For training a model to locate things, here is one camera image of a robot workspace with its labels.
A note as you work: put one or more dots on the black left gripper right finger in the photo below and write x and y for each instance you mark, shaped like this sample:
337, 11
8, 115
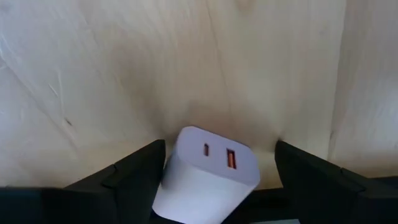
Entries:
317, 199

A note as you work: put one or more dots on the lavender cube charger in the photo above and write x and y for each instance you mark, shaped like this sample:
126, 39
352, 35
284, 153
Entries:
202, 193

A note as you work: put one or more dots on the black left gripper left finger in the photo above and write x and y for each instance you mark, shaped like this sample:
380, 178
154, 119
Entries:
124, 199

